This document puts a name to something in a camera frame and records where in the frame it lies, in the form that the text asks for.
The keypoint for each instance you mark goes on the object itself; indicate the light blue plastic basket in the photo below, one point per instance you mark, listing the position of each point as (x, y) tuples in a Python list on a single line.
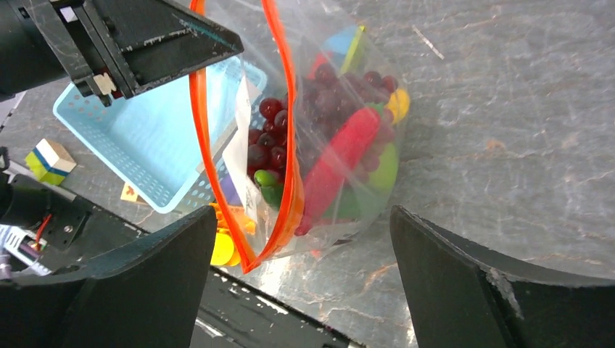
[(150, 141)]

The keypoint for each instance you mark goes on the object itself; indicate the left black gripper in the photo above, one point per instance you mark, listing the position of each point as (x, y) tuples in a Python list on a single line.
[(109, 49)]

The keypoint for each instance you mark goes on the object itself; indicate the yellow oval toy block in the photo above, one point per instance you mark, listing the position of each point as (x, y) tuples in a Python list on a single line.
[(224, 251)]

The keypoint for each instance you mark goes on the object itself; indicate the multicolour stacked brick block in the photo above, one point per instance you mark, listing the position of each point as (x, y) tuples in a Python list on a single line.
[(344, 50)]

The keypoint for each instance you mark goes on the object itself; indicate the green toy apple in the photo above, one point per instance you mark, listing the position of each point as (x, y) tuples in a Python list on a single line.
[(363, 203)]

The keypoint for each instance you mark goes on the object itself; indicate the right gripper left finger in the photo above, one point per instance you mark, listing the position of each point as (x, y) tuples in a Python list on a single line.
[(120, 293)]

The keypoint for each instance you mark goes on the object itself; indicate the purple toy cylinder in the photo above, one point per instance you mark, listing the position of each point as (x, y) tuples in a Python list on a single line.
[(229, 191)]

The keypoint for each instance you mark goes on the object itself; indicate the red toy chili pepper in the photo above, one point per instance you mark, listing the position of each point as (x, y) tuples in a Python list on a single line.
[(338, 158)]

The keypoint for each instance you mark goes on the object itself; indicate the wooden cube with X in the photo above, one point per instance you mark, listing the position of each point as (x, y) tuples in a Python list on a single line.
[(128, 194)]

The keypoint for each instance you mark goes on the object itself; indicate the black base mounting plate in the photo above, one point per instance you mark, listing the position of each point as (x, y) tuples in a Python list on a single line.
[(144, 269)]

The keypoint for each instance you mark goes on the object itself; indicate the orange lego brick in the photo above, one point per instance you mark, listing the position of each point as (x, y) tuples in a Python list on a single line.
[(238, 213)]

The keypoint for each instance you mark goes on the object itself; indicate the white yellow striped block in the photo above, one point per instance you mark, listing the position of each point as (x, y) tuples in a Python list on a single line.
[(50, 162)]

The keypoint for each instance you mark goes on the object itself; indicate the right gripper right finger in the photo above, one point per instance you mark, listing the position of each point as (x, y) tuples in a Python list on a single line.
[(463, 294)]

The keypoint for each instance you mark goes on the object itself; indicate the clear orange zip bag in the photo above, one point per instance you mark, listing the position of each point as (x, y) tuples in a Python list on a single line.
[(295, 119)]

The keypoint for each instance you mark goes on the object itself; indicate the yellow toy corn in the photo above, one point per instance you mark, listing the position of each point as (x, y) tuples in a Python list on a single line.
[(398, 105)]

